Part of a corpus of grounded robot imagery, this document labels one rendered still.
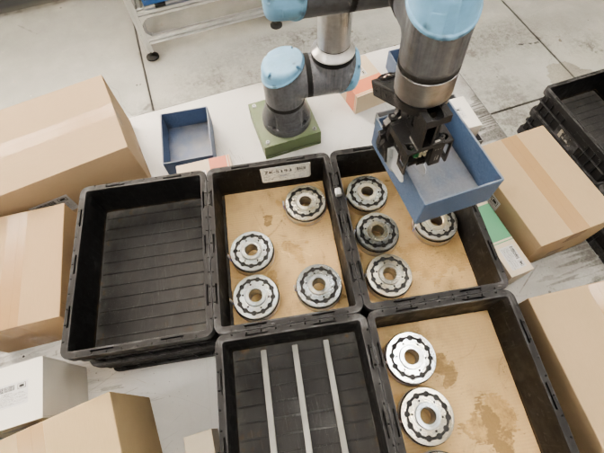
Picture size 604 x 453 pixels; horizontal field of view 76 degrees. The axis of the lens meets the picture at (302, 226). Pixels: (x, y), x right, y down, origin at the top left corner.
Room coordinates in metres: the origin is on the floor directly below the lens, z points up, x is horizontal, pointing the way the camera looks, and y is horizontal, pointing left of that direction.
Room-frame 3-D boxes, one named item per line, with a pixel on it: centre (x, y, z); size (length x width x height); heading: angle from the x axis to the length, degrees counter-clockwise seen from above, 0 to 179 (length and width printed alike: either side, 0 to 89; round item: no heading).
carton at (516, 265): (0.39, -0.47, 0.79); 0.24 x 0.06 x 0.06; 17
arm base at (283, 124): (0.86, 0.02, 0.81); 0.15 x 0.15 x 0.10
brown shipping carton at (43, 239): (0.37, 0.68, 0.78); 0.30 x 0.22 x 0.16; 10
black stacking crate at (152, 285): (0.35, 0.35, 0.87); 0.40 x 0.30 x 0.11; 5
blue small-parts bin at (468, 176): (0.42, -0.25, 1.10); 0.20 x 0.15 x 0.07; 15
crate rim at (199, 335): (0.35, 0.35, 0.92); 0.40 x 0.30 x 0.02; 5
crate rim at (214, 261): (0.37, 0.05, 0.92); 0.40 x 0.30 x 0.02; 5
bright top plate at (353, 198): (0.50, -0.17, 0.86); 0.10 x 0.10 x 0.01
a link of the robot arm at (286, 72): (0.85, 0.01, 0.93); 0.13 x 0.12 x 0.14; 96
